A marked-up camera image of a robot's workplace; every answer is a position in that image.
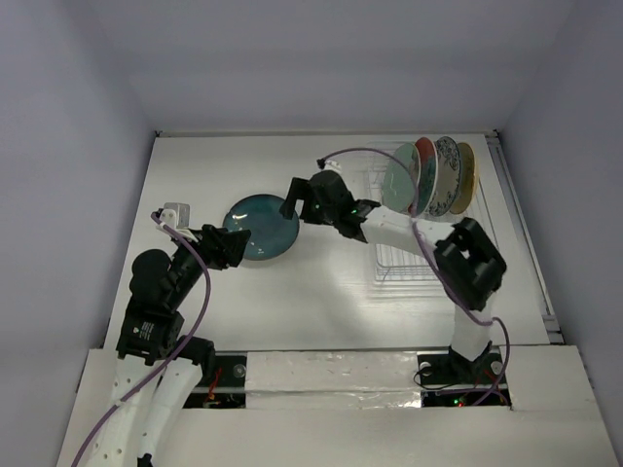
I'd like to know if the light green plate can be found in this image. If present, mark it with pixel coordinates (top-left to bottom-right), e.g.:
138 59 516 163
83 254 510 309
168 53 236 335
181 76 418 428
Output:
382 142 421 214

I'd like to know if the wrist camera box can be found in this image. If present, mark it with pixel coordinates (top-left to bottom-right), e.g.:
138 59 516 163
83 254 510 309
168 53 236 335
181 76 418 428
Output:
316 158 342 173
152 202 191 232

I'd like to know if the dark teal plate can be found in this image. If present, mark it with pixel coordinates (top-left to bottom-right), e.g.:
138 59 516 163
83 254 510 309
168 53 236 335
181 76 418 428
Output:
223 194 300 261

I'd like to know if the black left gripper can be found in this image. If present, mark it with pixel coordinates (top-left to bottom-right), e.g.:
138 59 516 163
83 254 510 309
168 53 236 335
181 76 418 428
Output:
167 221 250 305

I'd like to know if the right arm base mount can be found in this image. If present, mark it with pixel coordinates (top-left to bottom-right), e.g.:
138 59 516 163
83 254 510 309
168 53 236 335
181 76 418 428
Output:
413 346 512 408

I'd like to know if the yellow brown plate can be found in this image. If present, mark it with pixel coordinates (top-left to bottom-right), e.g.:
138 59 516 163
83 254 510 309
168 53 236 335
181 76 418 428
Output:
450 142 479 215

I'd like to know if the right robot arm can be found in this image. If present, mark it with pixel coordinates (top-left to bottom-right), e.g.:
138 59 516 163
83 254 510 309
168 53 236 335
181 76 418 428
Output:
279 170 507 381

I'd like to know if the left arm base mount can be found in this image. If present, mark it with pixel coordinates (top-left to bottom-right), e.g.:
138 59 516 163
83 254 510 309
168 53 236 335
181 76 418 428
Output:
183 352 247 410

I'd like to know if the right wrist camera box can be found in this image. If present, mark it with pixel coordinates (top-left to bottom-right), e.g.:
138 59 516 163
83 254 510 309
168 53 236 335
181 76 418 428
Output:
316 158 342 173

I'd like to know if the white wire dish rack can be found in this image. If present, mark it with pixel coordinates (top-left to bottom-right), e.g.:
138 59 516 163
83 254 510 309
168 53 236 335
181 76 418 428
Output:
362 139 502 286

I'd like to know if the blue white patterned plate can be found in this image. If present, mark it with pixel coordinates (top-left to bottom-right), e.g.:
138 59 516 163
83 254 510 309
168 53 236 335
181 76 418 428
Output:
427 136 461 217

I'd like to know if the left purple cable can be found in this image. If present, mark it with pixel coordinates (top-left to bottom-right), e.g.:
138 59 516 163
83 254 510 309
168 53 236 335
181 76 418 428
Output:
70 208 213 467

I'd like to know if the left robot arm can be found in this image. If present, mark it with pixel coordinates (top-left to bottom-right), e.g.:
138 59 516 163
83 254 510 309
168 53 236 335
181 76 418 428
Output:
72 221 250 466

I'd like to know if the red and teal plate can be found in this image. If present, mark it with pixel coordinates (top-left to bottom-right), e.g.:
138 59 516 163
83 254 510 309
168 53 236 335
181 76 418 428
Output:
411 137 438 216

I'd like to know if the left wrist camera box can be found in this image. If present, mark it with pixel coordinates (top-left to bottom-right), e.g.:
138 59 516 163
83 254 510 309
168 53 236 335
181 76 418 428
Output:
152 202 191 232

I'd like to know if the white foam block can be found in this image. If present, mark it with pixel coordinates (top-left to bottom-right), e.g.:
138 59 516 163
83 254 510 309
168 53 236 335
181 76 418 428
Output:
244 351 421 411

